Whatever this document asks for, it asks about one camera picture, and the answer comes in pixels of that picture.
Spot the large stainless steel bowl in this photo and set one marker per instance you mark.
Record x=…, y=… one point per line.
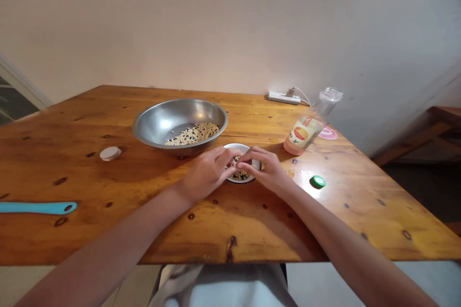
x=169, y=120

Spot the small white bowl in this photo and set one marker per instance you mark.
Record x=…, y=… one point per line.
x=236, y=147

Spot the person's left hand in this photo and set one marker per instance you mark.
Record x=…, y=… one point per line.
x=205, y=177

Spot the person's body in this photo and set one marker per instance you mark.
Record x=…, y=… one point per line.
x=223, y=285

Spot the white power strip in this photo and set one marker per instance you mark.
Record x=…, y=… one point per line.
x=281, y=97

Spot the window with white frame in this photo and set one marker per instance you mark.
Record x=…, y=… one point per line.
x=18, y=98

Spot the clear plastic bottle orange label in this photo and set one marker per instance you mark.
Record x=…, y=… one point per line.
x=306, y=130

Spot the pink round sticker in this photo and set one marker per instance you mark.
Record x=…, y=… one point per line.
x=329, y=133

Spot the green bottle cap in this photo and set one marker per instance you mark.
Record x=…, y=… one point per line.
x=318, y=181

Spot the pile of mixed beans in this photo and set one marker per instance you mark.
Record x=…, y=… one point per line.
x=196, y=134

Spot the person's right hand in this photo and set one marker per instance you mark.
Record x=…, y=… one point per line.
x=268, y=172

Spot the wooden bench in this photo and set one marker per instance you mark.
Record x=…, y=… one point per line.
x=428, y=127

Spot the heap of beans in small bowl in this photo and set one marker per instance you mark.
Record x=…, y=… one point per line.
x=240, y=176

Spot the round silver lid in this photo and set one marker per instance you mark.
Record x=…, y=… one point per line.
x=110, y=153

